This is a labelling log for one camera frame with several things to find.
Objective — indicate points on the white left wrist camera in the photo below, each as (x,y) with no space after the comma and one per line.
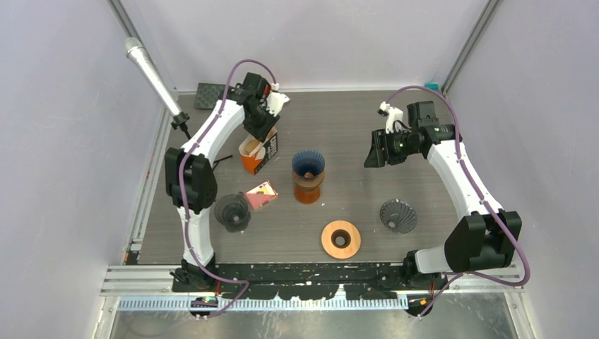
(275,100)

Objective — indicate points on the amber glass carafe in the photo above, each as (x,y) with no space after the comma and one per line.
(307,195)

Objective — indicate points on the grey ribbed dripper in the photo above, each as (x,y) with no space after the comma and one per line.
(398,216)

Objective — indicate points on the dark smoky glass dripper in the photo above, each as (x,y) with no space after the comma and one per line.
(232,211)

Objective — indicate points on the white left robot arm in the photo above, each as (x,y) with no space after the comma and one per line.
(190,181)

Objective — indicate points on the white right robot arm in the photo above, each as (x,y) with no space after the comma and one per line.
(485,235)

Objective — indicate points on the dark grey studded plate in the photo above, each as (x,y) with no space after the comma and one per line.
(207,95)

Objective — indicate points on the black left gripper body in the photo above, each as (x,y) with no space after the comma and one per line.
(259,124)

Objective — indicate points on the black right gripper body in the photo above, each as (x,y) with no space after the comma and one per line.
(398,145)

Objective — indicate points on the silver microphone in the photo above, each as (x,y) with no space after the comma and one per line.
(139,55)

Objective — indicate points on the blue ribbed dripper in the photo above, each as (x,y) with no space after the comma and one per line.
(308,162)

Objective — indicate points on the coffee paper filter box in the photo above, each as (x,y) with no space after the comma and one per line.
(255,154)

